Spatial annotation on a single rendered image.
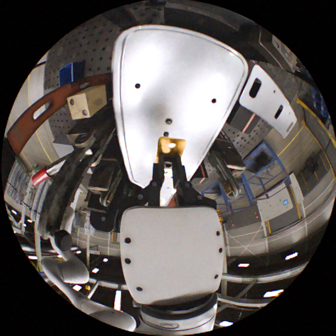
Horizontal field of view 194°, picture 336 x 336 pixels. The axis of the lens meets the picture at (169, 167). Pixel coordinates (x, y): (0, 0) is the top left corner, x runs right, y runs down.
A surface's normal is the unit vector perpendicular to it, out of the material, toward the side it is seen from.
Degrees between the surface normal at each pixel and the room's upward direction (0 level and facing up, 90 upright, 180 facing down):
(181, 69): 0
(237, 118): 0
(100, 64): 0
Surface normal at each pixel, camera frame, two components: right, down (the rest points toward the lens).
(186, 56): 0.05, 0.79
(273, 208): -0.94, -0.17
